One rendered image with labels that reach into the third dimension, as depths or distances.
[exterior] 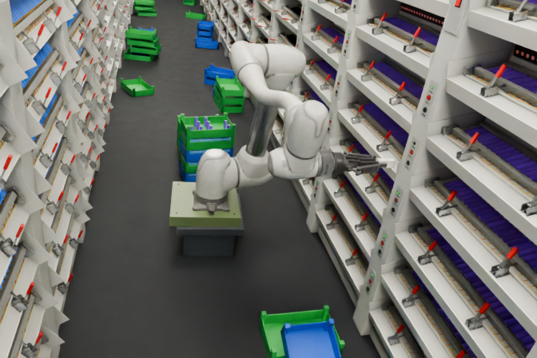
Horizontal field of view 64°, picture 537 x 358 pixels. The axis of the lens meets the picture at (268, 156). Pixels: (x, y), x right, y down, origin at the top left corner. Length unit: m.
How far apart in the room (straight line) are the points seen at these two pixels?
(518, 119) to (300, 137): 0.56
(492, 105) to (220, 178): 1.23
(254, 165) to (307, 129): 0.86
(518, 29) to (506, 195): 0.42
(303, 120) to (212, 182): 0.91
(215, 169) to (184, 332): 0.71
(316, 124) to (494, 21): 0.54
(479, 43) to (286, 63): 0.72
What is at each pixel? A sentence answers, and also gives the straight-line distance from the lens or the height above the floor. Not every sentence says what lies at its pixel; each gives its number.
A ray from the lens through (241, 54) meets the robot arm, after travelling 1.72.
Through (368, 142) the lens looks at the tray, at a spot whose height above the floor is 0.75.
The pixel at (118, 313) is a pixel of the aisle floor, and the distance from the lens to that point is 2.01.
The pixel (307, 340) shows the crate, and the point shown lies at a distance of 1.85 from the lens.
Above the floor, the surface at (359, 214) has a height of 0.37.
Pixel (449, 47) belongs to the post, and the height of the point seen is 1.24.
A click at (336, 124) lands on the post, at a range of 2.17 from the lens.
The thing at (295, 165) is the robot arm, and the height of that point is 0.85.
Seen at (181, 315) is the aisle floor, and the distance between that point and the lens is 1.98.
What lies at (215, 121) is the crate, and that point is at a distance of 2.84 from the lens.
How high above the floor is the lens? 1.49
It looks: 28 degrees down
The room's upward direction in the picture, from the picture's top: 8 degrees clockwise
